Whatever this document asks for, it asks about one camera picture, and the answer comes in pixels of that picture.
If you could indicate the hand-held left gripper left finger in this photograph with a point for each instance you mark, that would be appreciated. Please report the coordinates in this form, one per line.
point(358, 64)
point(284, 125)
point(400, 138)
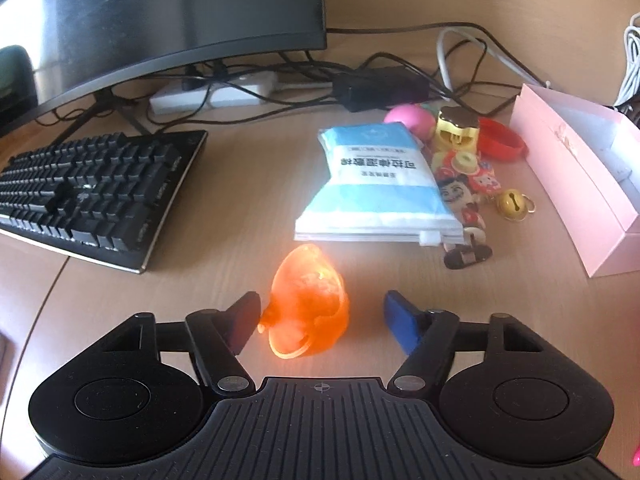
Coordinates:
point(245, 320)

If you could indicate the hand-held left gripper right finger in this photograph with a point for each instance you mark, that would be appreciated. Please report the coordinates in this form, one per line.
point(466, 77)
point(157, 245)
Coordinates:
point(402, 320)

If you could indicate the orange translucent plastic toy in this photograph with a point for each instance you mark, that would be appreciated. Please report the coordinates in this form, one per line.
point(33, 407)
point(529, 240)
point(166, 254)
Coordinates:
point(305, 290)

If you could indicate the blue and white packet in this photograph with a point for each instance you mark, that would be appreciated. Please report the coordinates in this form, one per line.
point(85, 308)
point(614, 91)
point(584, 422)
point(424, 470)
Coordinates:
point(375, 180)

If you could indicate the red and yellow charm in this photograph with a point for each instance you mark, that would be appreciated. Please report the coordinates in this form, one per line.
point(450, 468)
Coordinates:
point(441, 161)

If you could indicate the pink cardboard box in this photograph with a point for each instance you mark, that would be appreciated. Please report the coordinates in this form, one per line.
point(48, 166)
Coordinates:
point(565, 170)

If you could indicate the cartoon figure on black stand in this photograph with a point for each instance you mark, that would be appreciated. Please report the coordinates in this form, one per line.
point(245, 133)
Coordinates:
point(467, 255)

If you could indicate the black and white face charm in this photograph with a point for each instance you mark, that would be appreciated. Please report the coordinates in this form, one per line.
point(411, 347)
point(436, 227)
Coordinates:
point(452, 187)

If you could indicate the pink cat charm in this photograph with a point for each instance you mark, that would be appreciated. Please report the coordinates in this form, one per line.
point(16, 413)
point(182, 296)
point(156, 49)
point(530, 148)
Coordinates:
point(487, 178)

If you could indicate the yellow round charm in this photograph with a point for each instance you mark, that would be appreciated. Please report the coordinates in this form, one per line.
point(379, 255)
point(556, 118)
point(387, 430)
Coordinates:
point(466, 161)

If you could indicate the black keyboard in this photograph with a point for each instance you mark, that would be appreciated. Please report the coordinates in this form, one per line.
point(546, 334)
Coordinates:
point(90, 195)

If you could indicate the pink ball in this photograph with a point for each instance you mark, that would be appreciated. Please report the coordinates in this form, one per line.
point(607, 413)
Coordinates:
point(407, 119)

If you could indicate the white power strip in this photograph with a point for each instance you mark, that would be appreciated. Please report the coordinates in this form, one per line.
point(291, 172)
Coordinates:
point(225, 95)

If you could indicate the black power adapter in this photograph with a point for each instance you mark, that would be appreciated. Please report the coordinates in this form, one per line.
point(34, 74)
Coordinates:
point(380, 87)

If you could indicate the black monitor stand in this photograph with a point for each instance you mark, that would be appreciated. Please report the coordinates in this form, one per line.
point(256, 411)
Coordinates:
point(111, 102)

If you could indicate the black computer monitor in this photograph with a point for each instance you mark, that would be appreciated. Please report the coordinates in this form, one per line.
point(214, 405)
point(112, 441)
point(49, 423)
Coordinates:
point(150, 10)

